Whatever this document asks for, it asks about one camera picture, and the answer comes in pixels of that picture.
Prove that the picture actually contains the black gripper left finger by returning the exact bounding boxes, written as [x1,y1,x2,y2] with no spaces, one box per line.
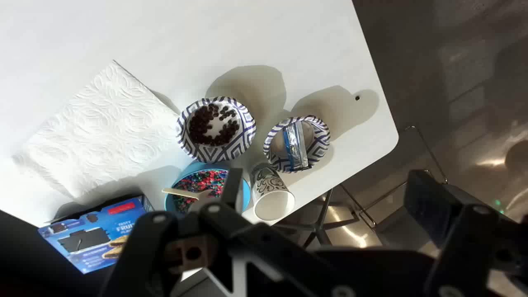
[100,166,342,297]

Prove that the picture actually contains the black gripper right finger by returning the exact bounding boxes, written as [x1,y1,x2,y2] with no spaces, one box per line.
[403,170,528,297]

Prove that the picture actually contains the wooden spoon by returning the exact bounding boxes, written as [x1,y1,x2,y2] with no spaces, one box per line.
[161,188,207,199]

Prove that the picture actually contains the blue bowl with colourful candy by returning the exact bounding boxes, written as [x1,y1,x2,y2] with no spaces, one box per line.
[164,161,250,216]

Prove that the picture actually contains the patterned paper cup near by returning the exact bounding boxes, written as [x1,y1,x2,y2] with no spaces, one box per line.
[250,163,293,221]

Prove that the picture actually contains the patterned bowl with chocolate pieces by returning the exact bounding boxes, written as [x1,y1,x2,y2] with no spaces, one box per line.
[176,97,257,163]

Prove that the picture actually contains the patterned bowl with wrapped candy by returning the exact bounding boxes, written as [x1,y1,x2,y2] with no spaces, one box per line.
[263,115,329,173]

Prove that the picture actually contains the blue cookie box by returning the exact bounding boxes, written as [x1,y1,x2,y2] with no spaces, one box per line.
[37,194,151,274]

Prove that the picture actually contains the white paper napkin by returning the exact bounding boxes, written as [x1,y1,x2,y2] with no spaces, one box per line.
[14,61,176,198]

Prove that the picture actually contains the silver wrapped candy bar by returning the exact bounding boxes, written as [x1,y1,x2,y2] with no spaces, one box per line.
[283,122,308,170]

